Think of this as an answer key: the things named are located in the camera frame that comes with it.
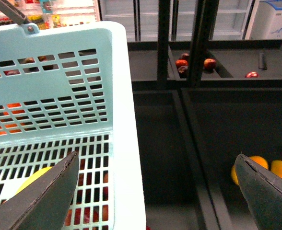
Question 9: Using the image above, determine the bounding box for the light blue plastic basket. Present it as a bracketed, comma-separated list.
[0, 22, 146, 230]

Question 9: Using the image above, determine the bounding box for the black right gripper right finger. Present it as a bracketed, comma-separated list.
[235, 154, 282, 230]

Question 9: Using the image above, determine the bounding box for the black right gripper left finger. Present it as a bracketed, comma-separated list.
[0, 152, 79, 230]

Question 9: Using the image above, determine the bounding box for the red apple on shelf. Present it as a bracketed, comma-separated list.
[175, 59, 188, 69]
[245, 71, 259, 78]
[203, 58, 216, 71]

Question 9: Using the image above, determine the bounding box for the white chest freezer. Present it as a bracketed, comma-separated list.
[247, 0, 282, 40]

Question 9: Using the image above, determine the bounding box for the black fruit display bin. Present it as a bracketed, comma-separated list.
[129, 40, 282, 230]

